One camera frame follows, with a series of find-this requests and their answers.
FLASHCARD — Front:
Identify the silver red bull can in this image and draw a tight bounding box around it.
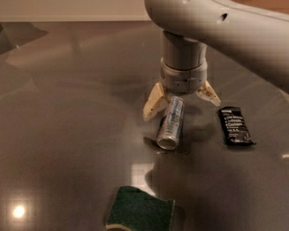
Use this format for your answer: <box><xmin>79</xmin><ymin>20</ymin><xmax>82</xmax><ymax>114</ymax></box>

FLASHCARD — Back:
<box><xmin>156</xmin><ymin>96</ymin><xmax>185</xmax><ymax>150</ymax></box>

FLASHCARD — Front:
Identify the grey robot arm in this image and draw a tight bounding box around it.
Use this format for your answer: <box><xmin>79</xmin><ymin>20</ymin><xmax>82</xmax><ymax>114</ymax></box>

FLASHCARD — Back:
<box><xmin>144</xmin><ymin>0</ymin><xmax>289</xmax><ymax>120</ymax></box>

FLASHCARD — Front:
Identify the black snack bar wrapper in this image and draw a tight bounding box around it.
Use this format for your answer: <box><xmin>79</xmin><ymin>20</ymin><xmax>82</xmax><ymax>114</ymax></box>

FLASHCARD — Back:
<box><xmin>218</xmin><ymin>107</ymin><xmax>254</xmax><ymax>146</ymax></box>

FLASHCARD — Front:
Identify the green scrubbing sponge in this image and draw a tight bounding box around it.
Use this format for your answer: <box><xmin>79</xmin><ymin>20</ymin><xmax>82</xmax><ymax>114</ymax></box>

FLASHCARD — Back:
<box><xmin>106</xmin><ymin>186</ymin><xmax>175</xmax><ymax>231</ymax></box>

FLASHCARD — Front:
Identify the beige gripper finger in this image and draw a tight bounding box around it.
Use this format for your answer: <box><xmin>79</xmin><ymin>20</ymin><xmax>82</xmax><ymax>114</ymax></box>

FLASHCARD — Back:
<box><xmin>143</xmin><ymin>82</ymin><xmax>169</xmax><ymax>121</ymax></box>
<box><xmin>196</xmin><ymin>81</ymin><xmax>221</xmax><ymax>107</ymax></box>

